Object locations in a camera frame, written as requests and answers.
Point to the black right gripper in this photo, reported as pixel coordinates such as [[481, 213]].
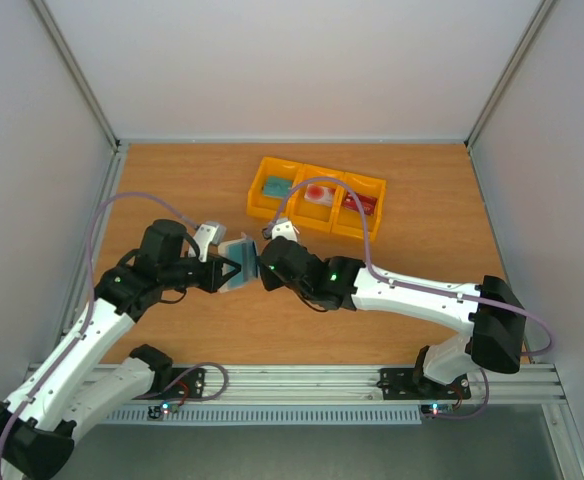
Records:
[[267, 265]]

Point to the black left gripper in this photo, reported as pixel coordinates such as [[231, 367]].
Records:
[[216, 277]]

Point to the beige card holder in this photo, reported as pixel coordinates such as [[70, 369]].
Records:
[[241, 263]]

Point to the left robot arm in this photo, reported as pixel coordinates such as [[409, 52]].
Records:
[[41, 421]]

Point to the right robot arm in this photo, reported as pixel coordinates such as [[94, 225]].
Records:
[[487, 318]]

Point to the green card in bin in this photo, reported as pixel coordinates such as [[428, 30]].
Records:
[[276, 187]]

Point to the pink red card in bin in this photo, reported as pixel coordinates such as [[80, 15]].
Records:
[[319, 195]]

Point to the yellow plastic bin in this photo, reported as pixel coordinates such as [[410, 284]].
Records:
[[355, 224], [259, 206], [313, 205]]

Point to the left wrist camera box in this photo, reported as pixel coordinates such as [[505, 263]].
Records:
[[206, 235]]

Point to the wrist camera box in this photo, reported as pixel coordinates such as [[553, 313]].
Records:
[[281, 227], [206, 235]]

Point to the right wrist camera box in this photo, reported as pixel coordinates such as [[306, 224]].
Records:
[[281, 227]]

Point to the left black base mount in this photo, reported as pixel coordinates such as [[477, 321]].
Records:
[[181, 384]]

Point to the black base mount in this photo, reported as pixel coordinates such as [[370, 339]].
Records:
[[181, 384], [401, 383]]

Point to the grey slotted cable duct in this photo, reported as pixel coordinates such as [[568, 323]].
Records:
[[267, 415]]

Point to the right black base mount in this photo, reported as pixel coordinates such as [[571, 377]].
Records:
[[401, 383]]

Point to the aluminium front rail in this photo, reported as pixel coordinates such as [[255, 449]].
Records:
[[534, 384]]

